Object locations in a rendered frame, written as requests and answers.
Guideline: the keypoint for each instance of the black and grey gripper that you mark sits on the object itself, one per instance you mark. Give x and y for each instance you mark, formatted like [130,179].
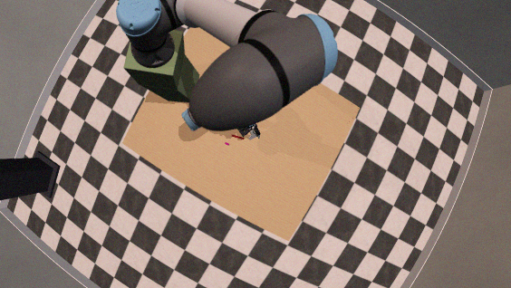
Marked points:
[254,132]

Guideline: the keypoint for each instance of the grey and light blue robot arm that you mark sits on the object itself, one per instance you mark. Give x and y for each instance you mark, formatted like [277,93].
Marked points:
[251,81]

